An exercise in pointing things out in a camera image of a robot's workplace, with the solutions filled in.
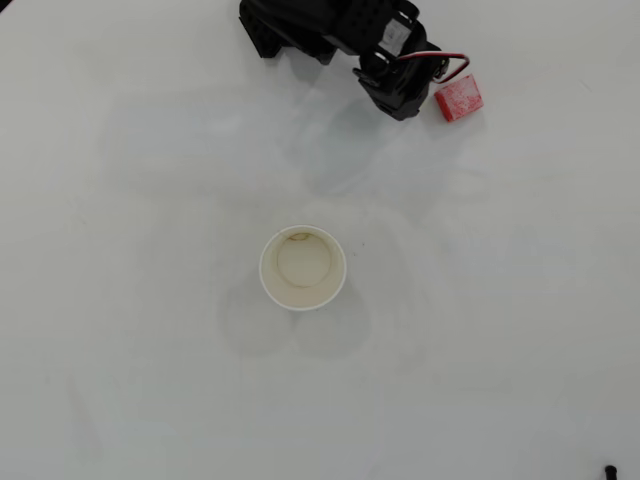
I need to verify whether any red foam cube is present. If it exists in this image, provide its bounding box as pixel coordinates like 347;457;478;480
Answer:
433;73;485;123

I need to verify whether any tan paper cup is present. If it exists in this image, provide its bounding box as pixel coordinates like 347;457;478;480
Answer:
258;224;348;312

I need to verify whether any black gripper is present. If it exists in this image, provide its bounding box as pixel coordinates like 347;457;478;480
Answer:
351;48;451;123

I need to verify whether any red white black servo cable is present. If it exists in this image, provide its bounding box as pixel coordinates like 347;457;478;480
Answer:
396;48;472;85

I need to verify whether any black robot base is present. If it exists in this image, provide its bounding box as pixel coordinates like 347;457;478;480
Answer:
237;0;287;60

